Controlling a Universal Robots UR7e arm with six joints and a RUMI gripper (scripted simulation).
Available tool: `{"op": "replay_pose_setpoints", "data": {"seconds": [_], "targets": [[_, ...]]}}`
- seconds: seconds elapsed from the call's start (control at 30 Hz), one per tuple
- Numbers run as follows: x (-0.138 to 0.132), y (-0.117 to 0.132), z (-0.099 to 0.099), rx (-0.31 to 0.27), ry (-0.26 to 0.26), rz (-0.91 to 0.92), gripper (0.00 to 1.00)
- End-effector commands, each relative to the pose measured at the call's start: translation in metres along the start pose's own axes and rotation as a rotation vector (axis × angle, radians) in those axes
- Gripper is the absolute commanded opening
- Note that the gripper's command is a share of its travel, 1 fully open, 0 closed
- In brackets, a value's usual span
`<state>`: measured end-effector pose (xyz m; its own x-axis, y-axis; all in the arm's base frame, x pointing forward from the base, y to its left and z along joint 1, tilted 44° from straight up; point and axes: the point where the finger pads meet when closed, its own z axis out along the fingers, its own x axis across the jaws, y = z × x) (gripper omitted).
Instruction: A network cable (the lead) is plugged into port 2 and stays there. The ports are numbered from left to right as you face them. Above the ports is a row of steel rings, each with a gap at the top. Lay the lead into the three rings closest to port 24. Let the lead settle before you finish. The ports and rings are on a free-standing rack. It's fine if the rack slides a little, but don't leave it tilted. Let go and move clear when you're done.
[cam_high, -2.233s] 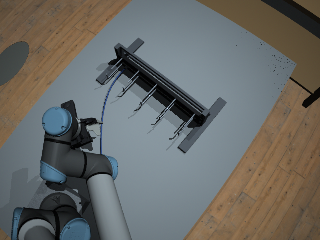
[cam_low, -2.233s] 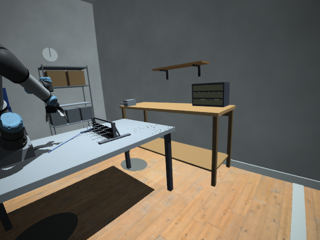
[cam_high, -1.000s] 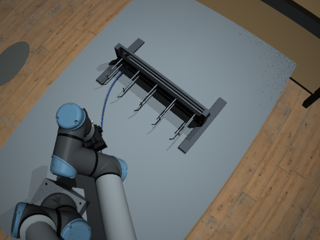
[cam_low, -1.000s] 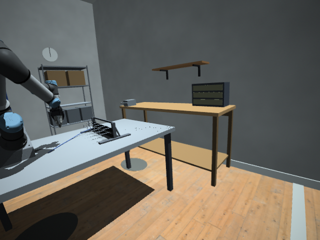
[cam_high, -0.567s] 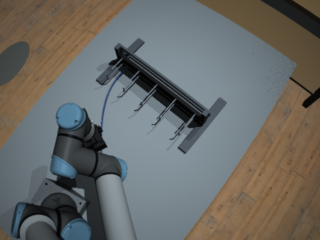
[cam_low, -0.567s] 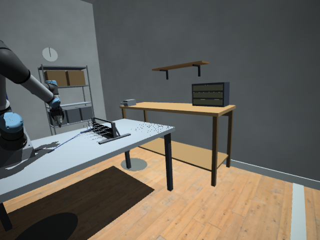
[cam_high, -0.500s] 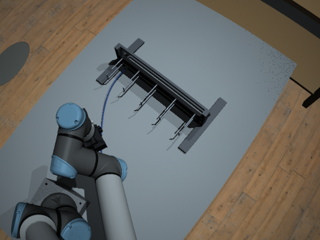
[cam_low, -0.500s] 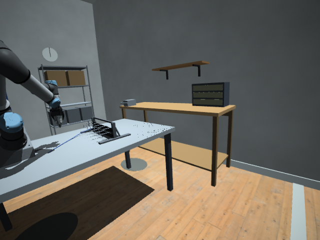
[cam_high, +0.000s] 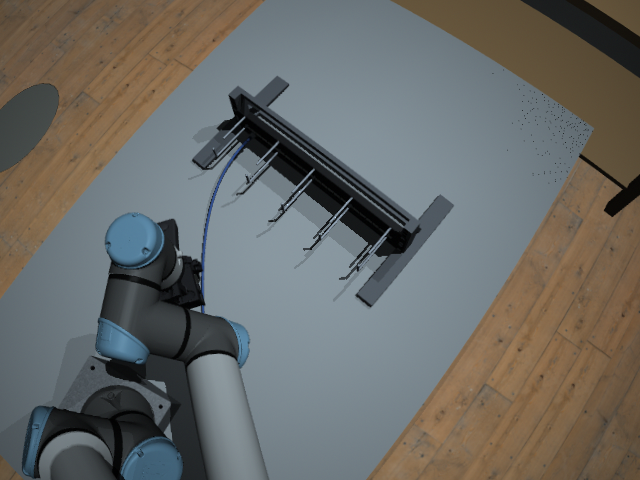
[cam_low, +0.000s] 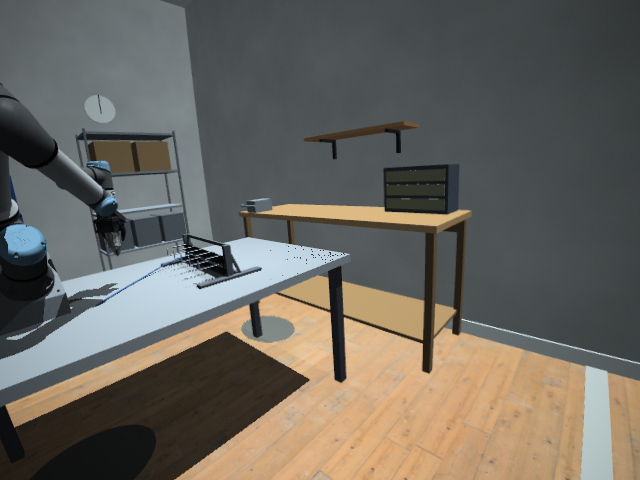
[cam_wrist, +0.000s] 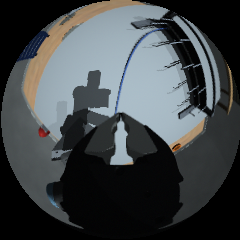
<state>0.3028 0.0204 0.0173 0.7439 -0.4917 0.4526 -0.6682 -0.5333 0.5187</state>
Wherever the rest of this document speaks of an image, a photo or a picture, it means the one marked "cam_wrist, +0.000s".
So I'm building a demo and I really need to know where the black network patch panel rack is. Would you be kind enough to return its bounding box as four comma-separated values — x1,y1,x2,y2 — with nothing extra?
131,10,216,120

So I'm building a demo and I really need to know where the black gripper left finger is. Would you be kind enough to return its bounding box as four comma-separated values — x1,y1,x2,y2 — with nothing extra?
60,112,121,183

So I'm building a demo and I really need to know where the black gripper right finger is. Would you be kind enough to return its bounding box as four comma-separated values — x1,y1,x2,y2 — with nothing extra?
121,112,184,183

